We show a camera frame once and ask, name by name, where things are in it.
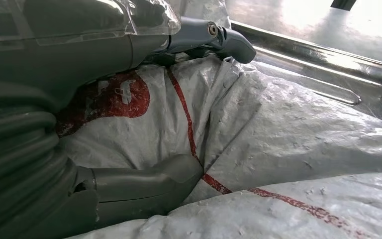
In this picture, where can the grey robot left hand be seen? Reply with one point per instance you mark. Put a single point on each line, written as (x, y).
(62, 49)

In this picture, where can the white scale with steel tray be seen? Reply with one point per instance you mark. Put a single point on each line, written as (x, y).
(309, 62)

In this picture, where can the white courier bag red print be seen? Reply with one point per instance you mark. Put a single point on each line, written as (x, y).
(276, 148)

